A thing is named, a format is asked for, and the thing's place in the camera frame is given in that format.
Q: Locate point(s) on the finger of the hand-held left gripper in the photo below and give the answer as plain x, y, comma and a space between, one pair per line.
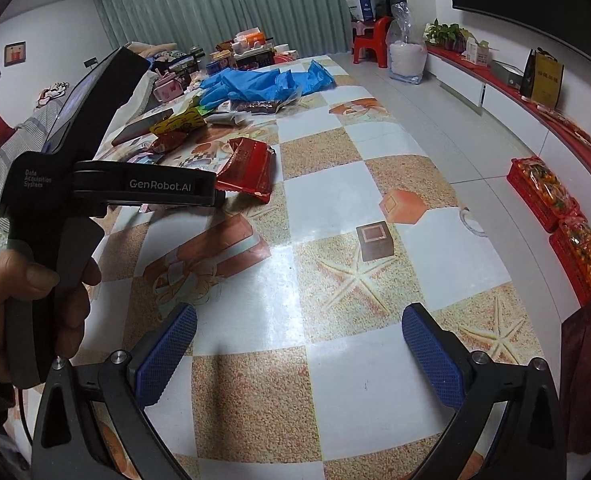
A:
220, 198

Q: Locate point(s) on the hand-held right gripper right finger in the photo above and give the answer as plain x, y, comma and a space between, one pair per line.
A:
435, 360

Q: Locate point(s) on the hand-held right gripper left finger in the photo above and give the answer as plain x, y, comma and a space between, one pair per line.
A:
170, 360

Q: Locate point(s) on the dark red snack packet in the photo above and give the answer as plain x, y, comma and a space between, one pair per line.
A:
248, 167

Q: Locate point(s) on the pile of assorted snack packets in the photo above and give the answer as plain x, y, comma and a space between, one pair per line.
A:
185, 125

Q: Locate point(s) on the pink lidded container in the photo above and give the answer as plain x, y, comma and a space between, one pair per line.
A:
168, 89

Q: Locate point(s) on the pile of blue gloves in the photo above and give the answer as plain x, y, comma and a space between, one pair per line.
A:
260, 82

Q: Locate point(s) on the clutter of boxes and goods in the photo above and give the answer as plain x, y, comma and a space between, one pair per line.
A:
245, 50

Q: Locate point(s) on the red crate of oranges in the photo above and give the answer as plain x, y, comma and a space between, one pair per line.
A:
585, 260
545, 190

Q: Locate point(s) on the green curtain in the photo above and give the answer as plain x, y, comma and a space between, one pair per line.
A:
225, 0

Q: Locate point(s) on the red plastic stool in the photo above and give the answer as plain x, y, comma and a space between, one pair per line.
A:
373, 42

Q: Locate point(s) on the pink plastic stool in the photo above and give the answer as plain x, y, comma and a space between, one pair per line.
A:
363, 26

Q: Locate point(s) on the clear plastic bag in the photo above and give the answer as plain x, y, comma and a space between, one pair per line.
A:
406, 55

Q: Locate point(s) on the white blue carton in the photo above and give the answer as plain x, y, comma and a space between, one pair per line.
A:
360, 9

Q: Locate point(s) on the white red television cabinet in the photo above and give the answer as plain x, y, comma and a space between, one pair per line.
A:
505, 105

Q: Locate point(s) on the potted green plant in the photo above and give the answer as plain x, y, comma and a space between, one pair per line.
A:
445, 32

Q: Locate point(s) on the grey flat box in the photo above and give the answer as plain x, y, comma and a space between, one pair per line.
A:
506, 74

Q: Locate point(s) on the small white box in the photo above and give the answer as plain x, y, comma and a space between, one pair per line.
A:
477, 51

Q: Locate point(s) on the black yellow paper bag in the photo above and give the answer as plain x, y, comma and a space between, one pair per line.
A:
543, 80

